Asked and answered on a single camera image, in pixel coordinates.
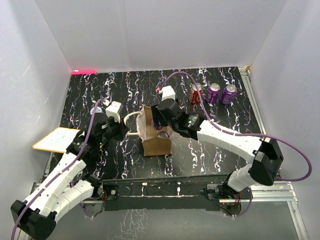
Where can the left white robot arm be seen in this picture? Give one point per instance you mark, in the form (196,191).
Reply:
(36,216)

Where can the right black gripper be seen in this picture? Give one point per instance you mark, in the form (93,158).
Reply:
(156,114)

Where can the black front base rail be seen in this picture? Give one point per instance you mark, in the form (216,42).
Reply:
(205,192)

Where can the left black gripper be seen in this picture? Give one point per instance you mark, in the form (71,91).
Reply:
(121,128)

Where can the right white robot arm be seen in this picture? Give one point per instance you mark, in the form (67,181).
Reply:
(262,154)

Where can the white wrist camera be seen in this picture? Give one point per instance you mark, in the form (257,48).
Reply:
(167,92)
(114,110)

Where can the pink tape strip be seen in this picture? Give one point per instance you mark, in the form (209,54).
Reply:
(84,72)

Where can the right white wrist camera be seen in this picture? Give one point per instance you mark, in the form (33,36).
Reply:
(167,92)

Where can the small whiteboard yellow frame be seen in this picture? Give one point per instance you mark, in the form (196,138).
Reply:
(56,141)

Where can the purple fanta can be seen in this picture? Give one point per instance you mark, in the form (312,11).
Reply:
(212,93)
(228,94)
(157,125)

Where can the red coke can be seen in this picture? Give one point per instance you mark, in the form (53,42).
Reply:
(195,92)
(163,135)

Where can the brown canvas tote bag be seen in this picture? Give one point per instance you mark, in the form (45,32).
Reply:
(152,145)

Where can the aluminium frame rail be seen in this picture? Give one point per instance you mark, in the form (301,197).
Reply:
(281,191)

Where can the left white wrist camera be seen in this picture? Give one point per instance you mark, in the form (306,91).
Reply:
(114,110)

